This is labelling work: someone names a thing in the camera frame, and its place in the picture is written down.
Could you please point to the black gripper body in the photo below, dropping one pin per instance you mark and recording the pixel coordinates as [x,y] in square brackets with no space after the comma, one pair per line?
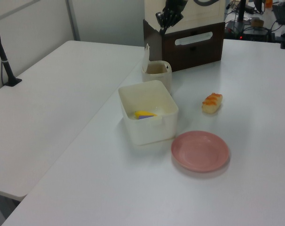
[171,14]

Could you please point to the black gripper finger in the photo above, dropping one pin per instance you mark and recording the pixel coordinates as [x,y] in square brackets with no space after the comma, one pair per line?
[161,28]
[165,28]

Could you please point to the small white lidded trash can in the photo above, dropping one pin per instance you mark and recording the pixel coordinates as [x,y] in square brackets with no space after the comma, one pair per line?
[159,75]

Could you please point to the black monitor stand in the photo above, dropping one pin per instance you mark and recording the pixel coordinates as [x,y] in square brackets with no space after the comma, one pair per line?
[240,11]

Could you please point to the black device with red light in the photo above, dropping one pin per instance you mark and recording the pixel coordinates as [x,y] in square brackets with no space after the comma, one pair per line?
[254,34]

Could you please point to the small cardboard box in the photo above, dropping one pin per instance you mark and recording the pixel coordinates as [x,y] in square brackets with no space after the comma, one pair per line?
[257,22]

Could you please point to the yellow toy banana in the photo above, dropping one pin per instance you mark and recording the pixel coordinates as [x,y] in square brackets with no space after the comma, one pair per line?
[143,113]

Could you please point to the toy bread with orange glaze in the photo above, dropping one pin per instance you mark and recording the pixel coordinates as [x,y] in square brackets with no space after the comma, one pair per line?
[211,103]

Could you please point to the purple cube block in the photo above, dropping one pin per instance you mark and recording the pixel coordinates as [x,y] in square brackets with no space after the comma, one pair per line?
[146,117]

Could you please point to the cream plastic storage bin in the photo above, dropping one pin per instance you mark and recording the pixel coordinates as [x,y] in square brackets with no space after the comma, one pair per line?
[154,131]

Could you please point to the black keyboard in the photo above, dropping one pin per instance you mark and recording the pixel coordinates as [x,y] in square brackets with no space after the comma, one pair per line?
[280,14]

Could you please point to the pink plastic plate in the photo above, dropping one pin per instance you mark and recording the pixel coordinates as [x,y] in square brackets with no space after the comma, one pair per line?
[200,151]

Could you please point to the black camera stand pole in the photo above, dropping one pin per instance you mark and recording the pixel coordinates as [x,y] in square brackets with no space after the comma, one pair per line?
[2,58]

